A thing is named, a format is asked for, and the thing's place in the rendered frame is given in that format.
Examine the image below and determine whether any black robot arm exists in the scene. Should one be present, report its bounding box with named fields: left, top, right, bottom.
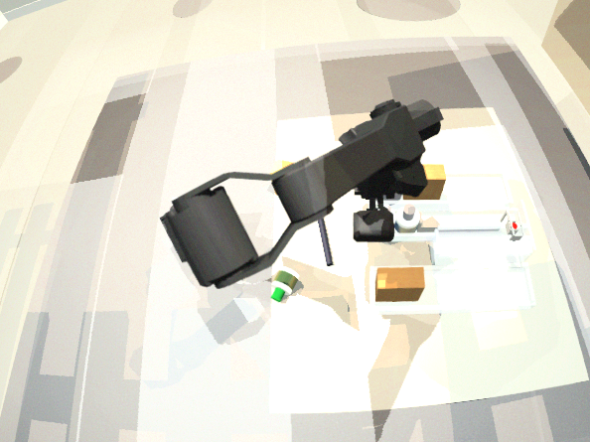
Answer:
left=159, top=99, right=444, bottom=289

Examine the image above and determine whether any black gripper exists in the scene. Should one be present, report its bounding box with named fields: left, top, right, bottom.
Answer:
left=353, top=169, right=395, bottom=242

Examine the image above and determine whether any yellow rectangular block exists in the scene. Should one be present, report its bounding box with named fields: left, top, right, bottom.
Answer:
left=374, top=267, right=425, bottom=302

